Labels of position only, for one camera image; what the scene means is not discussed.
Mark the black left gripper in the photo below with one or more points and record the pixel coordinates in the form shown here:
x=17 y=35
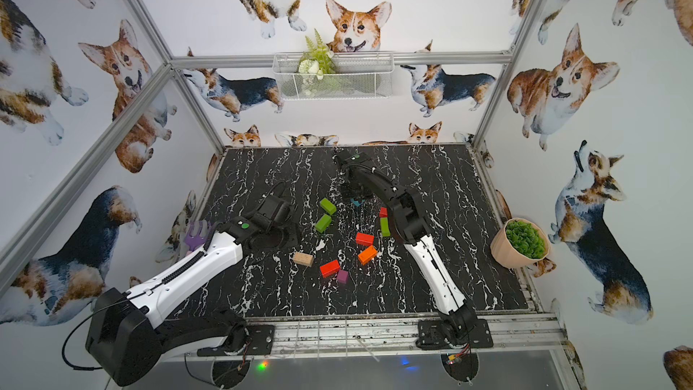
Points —
x=284 y=233

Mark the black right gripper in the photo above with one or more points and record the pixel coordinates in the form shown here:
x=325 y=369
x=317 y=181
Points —
x=345 y=192

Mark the green block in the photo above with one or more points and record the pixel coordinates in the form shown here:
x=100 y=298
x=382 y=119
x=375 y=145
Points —
x=328 y=206
x=323 y=223
x=384 y=225

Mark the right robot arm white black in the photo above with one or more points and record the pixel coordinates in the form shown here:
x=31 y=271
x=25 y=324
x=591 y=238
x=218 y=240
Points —
x=409 y=225

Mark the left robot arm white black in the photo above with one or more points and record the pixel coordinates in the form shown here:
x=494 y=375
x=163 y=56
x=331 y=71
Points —
x=129 y=331

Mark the natural wood block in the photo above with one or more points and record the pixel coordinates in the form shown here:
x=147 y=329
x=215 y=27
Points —
x=303 y=259

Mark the red block middle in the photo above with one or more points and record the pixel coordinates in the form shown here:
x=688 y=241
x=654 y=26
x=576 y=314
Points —
x=364 y=240

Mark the orange block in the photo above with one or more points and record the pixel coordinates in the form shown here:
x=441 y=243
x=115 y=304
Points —
x=367 y=255

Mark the red block lower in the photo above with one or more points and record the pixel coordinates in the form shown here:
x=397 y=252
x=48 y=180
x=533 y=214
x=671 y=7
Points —
x=330 y=269

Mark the purple toy rake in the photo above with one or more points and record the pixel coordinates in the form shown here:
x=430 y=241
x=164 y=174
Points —
x=196 y=235

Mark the purple cube block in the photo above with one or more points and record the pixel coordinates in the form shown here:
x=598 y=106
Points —
x=342 y=276

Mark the artificial fern with flower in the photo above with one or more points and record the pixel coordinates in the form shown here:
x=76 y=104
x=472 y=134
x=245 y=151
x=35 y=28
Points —
x=316 y=68

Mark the pink pot green plant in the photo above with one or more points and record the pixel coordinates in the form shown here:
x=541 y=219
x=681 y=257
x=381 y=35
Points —
x=520 y=243

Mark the white wire basket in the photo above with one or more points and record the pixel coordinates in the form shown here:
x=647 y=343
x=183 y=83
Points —
x=342 y=76

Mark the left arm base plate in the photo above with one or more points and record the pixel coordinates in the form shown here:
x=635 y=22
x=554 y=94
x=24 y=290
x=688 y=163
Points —
x=253 y=340

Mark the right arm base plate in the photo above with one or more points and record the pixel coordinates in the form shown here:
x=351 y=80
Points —
x=441 y=335

